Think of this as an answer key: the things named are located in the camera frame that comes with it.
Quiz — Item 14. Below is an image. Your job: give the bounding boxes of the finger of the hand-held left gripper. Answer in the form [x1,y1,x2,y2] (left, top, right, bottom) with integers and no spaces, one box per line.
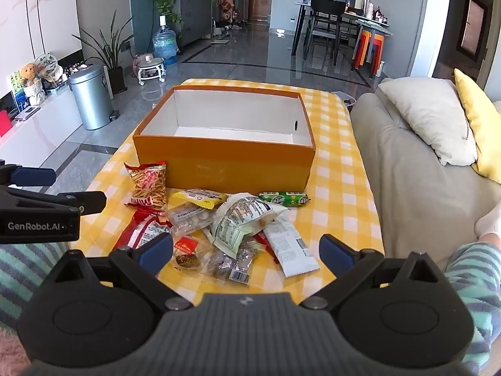
[0,186,107,216]
[0,160,57,187]

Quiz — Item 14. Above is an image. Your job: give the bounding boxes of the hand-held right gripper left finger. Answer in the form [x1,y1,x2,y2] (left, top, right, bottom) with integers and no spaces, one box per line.
[53,232,194,314]

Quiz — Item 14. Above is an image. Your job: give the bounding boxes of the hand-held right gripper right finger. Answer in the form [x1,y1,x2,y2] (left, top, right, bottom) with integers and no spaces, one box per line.
[299,234,449,310]

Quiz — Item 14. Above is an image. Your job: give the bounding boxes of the small red packet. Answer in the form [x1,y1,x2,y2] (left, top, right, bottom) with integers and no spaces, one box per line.
[173,236,206,257]

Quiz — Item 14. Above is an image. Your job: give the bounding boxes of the red white snack packet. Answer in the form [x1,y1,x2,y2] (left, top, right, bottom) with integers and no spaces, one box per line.
[113,208,173,250]

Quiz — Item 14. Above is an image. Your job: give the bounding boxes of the gold coin chocolate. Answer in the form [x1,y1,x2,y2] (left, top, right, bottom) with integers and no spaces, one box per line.
[174,254,199,270]

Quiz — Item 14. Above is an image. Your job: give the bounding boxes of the clear packet of white candies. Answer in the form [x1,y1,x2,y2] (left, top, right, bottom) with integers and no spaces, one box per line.
[166,201,218,236]

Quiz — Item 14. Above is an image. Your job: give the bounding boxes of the white snack bar wrapper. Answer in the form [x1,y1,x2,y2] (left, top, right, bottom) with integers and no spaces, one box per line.
[263,216,321,278]

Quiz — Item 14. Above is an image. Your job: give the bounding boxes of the red yellow snack stick bag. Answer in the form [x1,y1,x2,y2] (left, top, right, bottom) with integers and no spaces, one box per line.
[124,160,168,212]

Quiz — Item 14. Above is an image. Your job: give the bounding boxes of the yellow snack packet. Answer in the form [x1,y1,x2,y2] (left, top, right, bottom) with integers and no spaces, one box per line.
[172,189,228,210]

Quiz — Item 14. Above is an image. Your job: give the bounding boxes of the clear packet of dark candies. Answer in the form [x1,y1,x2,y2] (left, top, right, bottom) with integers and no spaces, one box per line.
[201,239,267,285]

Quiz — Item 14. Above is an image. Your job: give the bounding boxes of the red snack bar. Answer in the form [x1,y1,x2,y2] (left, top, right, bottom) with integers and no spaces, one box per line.
[254,232,280,265]

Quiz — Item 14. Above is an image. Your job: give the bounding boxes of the white green snack bag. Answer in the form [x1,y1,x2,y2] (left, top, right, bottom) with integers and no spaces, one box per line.
[211,193,289,260]

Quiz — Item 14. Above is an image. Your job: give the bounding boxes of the orange cardboard box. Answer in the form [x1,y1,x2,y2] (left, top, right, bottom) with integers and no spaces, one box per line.
[132,85,317,197]

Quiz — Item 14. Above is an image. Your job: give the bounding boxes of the white low cabinet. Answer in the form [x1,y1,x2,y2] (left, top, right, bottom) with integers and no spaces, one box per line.
[0,89,85,167]

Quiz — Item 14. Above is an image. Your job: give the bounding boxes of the yellow checkered tablecloth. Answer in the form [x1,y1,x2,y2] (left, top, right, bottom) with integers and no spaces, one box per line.
[70,78,386,294]

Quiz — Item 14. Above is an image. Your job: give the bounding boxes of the silver pedal trash can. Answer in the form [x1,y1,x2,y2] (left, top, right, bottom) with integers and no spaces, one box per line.
[68,64,115,131]

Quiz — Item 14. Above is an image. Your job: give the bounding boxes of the brown plush toy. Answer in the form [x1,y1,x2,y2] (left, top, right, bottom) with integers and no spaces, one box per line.
[20,63,40,87]

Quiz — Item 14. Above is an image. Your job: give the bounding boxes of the beige sofa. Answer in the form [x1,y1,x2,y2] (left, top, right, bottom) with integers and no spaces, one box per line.
[349,77,501,271]

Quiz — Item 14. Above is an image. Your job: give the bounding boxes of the round printed hand fan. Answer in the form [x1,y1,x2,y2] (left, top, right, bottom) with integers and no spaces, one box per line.
[34,54,63,83]

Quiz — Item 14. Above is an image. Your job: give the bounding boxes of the pink fluffy cloth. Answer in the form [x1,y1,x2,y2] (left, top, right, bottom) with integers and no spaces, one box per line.
[0,327,28,376]

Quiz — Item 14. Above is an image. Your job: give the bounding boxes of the striped teal pants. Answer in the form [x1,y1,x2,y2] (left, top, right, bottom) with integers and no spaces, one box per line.
[0,239,501,376]

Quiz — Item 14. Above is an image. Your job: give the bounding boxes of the potted long-leaf plant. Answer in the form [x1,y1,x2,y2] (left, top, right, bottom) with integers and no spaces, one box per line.
[71,11,136,95]

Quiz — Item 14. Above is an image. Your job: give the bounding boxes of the small white pink stool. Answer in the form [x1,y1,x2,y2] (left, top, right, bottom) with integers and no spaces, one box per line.
[133,53,166,86]

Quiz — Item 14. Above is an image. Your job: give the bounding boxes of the white sock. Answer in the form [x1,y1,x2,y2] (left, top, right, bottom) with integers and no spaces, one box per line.
[474,204,501,243]

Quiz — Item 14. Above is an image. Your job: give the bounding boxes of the beige pillow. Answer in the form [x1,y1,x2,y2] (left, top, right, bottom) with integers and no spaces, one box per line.
[376,76,479,166]

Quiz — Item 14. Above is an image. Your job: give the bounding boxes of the blue water jug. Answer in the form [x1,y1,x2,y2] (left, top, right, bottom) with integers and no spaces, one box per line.
[152,16,180,65]

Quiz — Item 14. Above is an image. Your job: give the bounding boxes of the yellow pillow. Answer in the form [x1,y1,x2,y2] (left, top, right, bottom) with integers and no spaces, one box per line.
[453,68,501,184]

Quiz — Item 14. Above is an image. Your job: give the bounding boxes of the stack of orange stools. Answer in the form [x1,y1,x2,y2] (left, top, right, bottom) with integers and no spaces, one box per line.
[351,29,385,78]

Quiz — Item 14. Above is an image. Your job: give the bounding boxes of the dark grey sideboard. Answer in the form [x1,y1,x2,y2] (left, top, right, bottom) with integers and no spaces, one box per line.
[172,0,215,50]

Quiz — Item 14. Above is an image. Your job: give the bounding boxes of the black dining chair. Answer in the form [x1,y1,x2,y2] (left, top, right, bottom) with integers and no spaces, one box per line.
[303,0,348,66]

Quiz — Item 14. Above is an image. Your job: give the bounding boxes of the glass dining table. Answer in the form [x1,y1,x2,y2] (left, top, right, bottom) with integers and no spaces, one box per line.
[293,1,393,80]

